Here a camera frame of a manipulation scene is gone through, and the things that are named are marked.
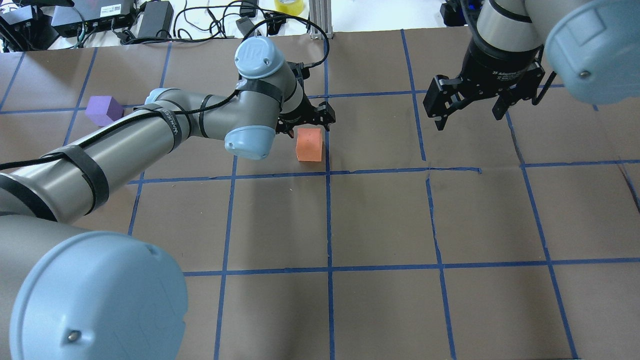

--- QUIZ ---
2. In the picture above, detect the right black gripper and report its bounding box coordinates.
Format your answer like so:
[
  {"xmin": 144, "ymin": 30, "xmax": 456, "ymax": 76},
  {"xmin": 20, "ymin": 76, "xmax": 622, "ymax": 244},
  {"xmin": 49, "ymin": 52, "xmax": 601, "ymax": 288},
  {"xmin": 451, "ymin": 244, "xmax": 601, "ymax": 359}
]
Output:
[{"xmin": 422, "ymin": 38, "xmax": 546, "ymax": 132}]

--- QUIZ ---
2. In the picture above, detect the black network box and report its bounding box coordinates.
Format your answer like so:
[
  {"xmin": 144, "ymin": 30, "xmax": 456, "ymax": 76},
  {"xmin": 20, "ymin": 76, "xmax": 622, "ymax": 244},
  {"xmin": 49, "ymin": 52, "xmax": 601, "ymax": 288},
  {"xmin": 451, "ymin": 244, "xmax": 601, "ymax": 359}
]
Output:
[{"xmin": 50, "ymin": 0, "xmax": 138, "ymax": 38}]

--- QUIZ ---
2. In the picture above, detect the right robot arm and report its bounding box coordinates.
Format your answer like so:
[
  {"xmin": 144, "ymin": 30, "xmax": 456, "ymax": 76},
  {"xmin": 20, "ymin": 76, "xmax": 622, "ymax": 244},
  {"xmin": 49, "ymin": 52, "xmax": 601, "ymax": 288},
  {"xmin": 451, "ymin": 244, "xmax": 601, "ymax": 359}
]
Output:
[{"xmin": 423, "ymin": 0, "xmax": 640, "ymax": 130}]

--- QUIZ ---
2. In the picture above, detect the grey connector box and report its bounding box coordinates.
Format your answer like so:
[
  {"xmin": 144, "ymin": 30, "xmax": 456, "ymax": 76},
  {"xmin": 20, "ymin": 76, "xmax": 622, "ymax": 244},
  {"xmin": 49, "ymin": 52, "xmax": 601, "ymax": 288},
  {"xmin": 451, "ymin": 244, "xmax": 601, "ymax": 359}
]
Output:
[{"xmin": 235, "ymin": 16, "xmax": 263, "ymax": 38}]

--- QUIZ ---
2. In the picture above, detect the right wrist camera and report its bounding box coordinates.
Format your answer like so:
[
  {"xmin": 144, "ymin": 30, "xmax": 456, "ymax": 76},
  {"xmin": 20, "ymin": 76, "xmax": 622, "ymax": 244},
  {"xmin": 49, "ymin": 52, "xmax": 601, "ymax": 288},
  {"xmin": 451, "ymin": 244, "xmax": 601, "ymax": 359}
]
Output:
[{"xmin": 439, "ymin": 0, "xmax": 484, "ymax": 27}]

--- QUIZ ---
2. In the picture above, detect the yellow tape roll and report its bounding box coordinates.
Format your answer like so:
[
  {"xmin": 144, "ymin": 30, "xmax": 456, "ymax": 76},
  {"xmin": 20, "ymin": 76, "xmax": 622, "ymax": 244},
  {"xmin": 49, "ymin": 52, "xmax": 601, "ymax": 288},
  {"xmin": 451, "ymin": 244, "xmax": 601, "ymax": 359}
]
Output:
[{"xmin": 273, "ymin": 0, "xmax": 305, "ymax": 16}]

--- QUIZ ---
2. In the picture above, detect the aluminium frame post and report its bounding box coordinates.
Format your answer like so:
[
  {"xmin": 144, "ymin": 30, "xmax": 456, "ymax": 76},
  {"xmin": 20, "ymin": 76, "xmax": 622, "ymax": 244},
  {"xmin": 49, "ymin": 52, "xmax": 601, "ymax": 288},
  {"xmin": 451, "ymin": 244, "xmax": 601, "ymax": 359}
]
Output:
[{"xmin": 308, "ymin": 0, "xmax": 334, "ymax": 39}]

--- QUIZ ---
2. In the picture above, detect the orange foam block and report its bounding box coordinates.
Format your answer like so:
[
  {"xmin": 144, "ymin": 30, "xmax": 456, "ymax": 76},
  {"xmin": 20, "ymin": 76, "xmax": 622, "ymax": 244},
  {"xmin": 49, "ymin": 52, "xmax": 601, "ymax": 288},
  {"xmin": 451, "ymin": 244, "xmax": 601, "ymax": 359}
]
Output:
[{"xmin": 295, "ymin": 128, "xmax": 323, "ymax": 163}]

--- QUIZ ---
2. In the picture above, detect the black power adapter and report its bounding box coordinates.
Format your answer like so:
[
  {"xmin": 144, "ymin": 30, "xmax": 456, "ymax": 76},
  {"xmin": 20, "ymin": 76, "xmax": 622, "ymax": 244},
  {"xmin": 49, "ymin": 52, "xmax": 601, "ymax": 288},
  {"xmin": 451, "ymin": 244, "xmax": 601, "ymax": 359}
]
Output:
[{"xmin": 137, "ymin": 0, "xmax": 174, "ymax": 38}]

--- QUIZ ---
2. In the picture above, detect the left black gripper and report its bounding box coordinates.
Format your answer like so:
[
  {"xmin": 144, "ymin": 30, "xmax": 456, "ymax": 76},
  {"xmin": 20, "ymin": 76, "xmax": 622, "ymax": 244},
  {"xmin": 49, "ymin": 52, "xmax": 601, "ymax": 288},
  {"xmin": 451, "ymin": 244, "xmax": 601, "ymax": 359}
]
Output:
[{"xmin": 278, "ymin": 63, "xmax": 336, "ymax": 139}]

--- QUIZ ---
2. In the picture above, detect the purple foam block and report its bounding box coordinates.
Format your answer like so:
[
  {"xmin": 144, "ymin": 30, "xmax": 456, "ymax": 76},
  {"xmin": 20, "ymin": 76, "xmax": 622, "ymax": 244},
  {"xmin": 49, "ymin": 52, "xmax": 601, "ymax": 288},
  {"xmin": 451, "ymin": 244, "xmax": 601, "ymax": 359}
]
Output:
[{"xmin": 85, "ymin": 95, "xmax": 125, "ymax": 127}]

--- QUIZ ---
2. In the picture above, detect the brown paper mat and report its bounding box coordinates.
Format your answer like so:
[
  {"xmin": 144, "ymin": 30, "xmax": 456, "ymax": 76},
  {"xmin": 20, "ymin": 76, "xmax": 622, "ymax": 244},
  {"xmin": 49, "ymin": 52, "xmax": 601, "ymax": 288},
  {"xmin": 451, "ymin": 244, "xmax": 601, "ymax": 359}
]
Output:
[{"xmin": 0, "ymin": 27, "xmax": 640, "ymax": 360}]

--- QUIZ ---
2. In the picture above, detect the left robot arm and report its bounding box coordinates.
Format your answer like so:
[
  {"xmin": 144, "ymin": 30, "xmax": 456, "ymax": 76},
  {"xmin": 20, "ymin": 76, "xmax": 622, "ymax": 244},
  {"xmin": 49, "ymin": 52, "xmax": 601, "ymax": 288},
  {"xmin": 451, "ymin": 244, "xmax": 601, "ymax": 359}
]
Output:
[{"xmin": 1, "ymin": 36, "xmax": 336, "ymax": 360}]

